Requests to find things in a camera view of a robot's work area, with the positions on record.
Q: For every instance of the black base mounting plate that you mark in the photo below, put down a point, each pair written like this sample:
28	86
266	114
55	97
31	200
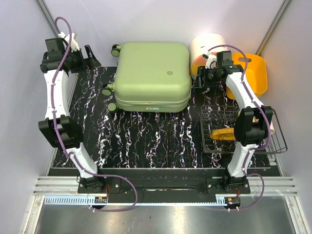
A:
206	185

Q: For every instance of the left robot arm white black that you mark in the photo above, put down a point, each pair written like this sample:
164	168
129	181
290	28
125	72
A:
64	56

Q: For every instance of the pink white cup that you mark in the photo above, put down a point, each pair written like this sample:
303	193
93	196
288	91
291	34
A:
272	129

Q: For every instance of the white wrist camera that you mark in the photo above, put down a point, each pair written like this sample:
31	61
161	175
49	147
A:
211	60
71	40

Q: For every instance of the orange plastic basket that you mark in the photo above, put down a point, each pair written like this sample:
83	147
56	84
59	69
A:
256	72

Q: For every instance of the green hard-shell suitcase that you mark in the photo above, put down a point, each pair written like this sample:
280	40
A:
150	77

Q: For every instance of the black wire rack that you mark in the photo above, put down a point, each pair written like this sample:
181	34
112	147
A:
246	131

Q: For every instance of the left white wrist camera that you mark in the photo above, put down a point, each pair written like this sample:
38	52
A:
71	40

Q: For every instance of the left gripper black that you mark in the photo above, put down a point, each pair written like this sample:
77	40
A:
83	66

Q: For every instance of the white cylindrical drawer cabinet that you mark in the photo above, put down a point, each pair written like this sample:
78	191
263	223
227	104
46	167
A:
201	45

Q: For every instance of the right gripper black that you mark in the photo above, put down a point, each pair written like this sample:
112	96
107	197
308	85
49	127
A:
202	72

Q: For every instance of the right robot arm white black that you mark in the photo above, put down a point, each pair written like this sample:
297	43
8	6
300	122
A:
236	80

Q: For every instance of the yellow plate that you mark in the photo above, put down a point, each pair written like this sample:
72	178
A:
223	134

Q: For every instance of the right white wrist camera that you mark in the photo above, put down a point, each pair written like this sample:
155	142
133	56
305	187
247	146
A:
211	60

